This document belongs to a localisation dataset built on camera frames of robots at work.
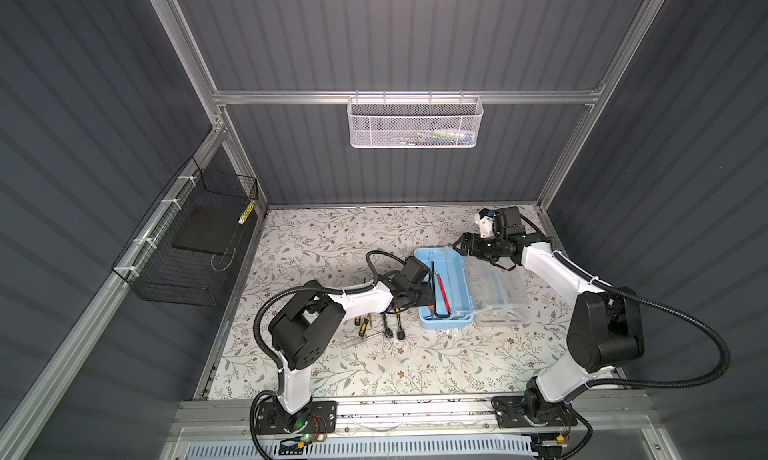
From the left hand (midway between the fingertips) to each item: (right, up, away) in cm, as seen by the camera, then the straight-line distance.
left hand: (431, 296), depth 91 cm
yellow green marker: (-53, +24, -11) cm, 59 cm away
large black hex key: (+1, -1, +3) cm, 3 cm away
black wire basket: (-65, +15, -19) cm, 69 cm away
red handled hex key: (+4, 0, +5) cm, 7 cm away
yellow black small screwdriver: (-21, -9, -3) cm, 23 cm away
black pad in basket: (-55, +20, -22) cm, 63 cm away
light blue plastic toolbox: (+11, +2, -1) cm, 12 cm away
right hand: (+11, +15, -1) cm, 18 cm away
